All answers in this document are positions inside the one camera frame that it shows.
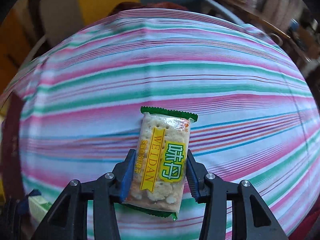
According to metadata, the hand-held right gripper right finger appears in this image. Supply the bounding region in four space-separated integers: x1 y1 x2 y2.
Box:
186 149 288 240

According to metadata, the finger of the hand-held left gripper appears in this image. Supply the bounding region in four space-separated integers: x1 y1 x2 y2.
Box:
19 189 42 213

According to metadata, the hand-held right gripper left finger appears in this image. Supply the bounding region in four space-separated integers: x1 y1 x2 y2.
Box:
32 149 137 240

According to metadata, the green-edged cracker packet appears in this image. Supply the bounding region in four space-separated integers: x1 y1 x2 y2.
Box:
124 106 198 221

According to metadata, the gold tin box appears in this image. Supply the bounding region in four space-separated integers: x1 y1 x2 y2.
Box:
0 90 24 203

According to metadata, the striped tablecloth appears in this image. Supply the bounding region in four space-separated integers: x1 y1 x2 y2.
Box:
0 8 316 240

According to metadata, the dark red cloth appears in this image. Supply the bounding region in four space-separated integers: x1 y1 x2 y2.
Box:
107 1 190 14

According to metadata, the wooden side desk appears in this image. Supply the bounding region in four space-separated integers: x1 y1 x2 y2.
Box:
207 0 292 39

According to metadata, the pink striped curtain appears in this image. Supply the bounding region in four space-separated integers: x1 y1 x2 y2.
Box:
262 0 300 28

